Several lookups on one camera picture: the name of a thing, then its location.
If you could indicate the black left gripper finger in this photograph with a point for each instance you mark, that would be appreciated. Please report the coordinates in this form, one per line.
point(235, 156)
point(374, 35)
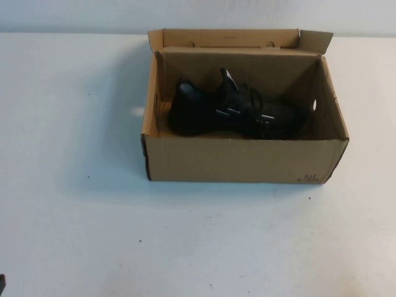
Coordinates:
point(2, 281)

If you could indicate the black knit sneaker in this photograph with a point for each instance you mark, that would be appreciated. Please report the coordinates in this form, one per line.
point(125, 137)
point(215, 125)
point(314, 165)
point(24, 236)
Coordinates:
point(198, 117)

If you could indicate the brown cardboard shoe box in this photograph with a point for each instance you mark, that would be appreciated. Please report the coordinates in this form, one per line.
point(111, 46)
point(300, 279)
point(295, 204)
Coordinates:
point(241, 164)

